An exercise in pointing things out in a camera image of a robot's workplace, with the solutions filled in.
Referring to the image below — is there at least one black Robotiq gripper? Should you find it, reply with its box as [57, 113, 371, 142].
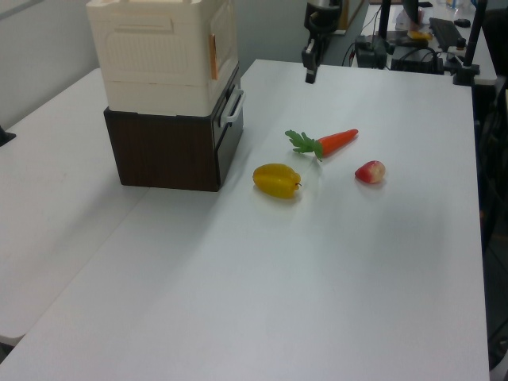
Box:
[301, 34, 329, 85]

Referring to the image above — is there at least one cream cabinet door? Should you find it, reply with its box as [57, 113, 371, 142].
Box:
[206, 0, 240, 83]

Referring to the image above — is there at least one dark brown drawer cabinet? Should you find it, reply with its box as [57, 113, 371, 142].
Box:
[103, 65, 245, 193]

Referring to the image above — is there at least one black small device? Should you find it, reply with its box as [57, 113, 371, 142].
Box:
[353, 34, 388, 69]

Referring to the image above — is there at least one orange toy carrot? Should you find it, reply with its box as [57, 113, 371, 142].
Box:
[284, 128, 360, 163]

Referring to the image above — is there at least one black monitor stand pole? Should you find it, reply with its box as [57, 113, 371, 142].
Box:
[378, 0, 393, 40]

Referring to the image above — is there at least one black electronics box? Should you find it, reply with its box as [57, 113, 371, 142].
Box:
[390, 44, 446, 75]

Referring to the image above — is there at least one yellow toy starfruit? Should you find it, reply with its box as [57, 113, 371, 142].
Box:
[252, 163, 303, 201]

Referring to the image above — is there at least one red toy wax apple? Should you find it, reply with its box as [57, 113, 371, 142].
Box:
[353, 160, 387, 185]

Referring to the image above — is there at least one black keyboard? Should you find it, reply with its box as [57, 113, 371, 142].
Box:
[428, 17, 467, 52]

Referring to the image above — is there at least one white drawer handle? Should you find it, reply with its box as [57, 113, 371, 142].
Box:
[219, 88, 246, 126]

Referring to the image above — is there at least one black camera stand clamp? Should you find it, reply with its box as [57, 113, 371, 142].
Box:
[452, 64, 482, 87]

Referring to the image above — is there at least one black camera stand pole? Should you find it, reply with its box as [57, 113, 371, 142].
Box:
[462, 0, 488, 71]

